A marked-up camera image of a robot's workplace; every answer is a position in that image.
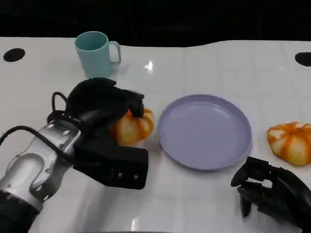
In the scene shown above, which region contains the long black robot cable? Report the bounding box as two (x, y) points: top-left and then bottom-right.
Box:
(0, 125), (75, 162)

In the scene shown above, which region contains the black table cable hole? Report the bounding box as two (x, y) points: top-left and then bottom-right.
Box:
(294, 51), (311, 67)
(3, 48), (26, 62)

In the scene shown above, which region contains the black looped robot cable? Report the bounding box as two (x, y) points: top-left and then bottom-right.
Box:
(52, 91), (71, 117)

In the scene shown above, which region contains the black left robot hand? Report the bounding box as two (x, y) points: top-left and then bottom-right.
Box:
(65, 78), (146, 146)

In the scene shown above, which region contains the lilac plate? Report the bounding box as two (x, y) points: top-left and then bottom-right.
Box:
(158, 94), (253, 172)

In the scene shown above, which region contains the orange white toy bread roll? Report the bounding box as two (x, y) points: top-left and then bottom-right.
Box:
(109, 108), (155, 146)
(266, 122), (311, 167)

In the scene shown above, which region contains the pale green mug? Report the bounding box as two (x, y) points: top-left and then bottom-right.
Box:
(74, 31), (121, 79)

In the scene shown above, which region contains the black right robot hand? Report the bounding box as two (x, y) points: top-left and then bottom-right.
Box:
(230, 156), (311, 230)

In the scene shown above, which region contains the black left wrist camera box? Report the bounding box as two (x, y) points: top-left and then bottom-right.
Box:
(72, 135), (149, 190)

